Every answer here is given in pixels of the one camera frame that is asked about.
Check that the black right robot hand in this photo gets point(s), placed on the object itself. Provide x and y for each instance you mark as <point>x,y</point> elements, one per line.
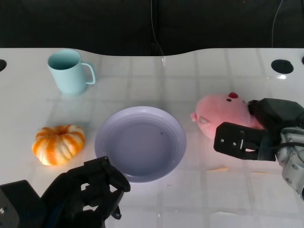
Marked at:
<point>273,114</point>

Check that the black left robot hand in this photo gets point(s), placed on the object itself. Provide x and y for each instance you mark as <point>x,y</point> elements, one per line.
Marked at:
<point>78,190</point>

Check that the pink plush beaver doll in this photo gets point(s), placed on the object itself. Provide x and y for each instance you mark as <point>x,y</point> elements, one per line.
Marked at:
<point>221,111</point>

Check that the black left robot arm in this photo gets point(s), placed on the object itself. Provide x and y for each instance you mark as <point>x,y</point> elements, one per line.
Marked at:
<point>16,204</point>

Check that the lilac plastic plate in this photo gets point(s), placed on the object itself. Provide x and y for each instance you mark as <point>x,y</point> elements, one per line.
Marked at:
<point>140,145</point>

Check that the black round table grommet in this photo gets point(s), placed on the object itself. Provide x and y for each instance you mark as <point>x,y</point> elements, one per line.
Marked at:
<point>2,64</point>
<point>282,66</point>

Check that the orange white striped pumpkin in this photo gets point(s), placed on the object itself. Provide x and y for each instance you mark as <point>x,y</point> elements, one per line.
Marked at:
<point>58,145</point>

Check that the small yellow paper sliver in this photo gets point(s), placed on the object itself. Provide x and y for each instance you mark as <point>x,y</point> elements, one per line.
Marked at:
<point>218,169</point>

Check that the light blue plastic mug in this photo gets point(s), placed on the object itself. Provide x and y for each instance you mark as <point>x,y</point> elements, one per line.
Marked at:
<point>67,73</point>

